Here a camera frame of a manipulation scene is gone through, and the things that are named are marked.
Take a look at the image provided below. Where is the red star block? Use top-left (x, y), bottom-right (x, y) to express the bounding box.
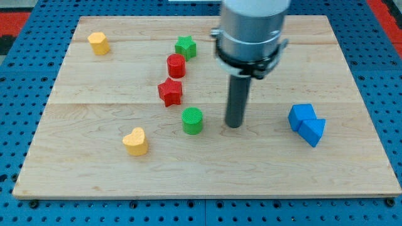
top-left (158, 78), bottom-right (183, 107)

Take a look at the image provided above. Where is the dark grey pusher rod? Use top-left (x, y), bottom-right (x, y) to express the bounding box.
top-left (225, 75), bottom-right (251, 128)

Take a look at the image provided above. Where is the blue cube block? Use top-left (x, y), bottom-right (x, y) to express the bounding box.
top-left (288, 104), bottom-right (317, 132)

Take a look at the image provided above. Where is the green cylinder block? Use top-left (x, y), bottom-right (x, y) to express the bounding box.
top-left (182, 107), bottom-right (203, 135)

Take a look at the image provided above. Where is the red cylinder block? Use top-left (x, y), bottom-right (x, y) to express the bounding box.
top-left (166, 53), bottom-right (186, 78)

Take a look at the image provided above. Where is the green star block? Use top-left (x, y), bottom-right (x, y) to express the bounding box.
top-left (175, 36), bottom-right (197, 61)

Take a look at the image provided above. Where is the yellow heart block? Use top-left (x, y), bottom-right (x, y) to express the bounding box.
top-left (122, 127), bottom-right (148, 156)

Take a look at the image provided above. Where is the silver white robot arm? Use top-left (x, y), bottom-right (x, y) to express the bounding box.
top-left (211, 0), bottom-right (291, 80)

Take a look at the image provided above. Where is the light wooden board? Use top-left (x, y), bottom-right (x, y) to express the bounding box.
top-left (13, 16), bottom-right (401, 200)

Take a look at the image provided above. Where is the blue triangle block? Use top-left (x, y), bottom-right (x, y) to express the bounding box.
top-left (298, 119), bottom-right (326, 148)

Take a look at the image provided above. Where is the yellow hexagon block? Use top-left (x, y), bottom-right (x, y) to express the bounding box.
top-left (87, 32), bottom-right (110, 55)

